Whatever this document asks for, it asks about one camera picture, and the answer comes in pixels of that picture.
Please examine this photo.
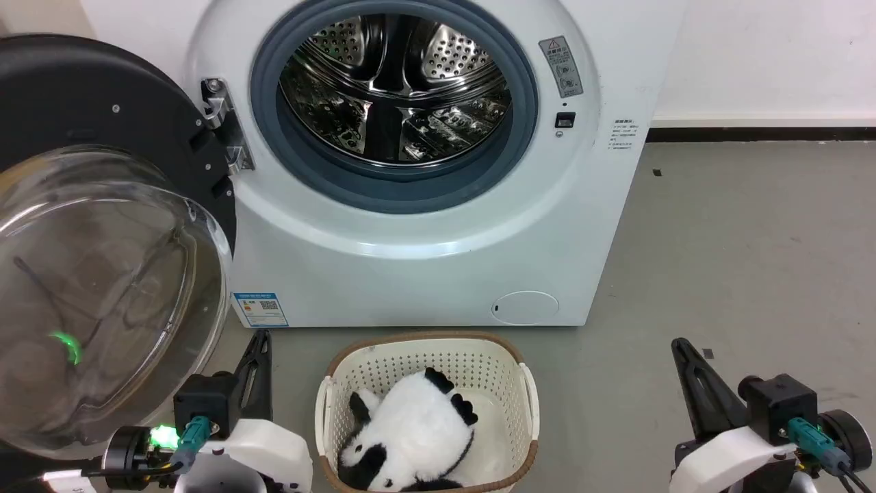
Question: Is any blue energy label sticker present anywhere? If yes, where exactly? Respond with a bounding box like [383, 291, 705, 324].
[233, 292, 289, 328]

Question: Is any black and white panda plush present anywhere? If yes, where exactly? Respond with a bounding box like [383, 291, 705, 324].
[337, 368, 480, 492]

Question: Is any round white filter cover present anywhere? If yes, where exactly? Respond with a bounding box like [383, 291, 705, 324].
[491, 291, 560, 325]

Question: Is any white front-load washing machine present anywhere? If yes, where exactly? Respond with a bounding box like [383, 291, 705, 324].
[81, 0, 688, 328]

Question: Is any cream plastic laundry basket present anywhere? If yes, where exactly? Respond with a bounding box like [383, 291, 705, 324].
[315, 331, 540, 493]

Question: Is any black wall baseboard strip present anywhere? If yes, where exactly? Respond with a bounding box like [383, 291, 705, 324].
[646, 127, 876, 143]

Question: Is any small printed text label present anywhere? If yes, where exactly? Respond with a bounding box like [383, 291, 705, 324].
[608, 118, 638, 151]

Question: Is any teal plug right camera cable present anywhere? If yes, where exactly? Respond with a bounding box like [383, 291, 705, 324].
[787, 418, 873, 493]

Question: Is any metal door hinge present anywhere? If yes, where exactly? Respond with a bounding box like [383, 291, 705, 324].
[201, 77, 255, 175]

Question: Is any stainless steel washer drum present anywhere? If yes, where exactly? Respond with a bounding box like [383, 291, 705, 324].
[279, 14, 513, 167]

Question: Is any black round glass washer door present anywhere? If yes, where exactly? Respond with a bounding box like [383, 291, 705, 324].
[0, 34, 238, 461]

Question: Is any grey warning sticker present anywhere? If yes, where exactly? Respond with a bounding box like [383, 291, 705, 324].
[539, 36, 584, 99]

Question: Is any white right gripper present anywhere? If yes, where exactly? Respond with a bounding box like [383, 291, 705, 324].
[669, 338, 799, 493]

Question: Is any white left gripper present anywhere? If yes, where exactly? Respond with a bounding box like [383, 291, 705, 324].
[179, 330, 313, 493]

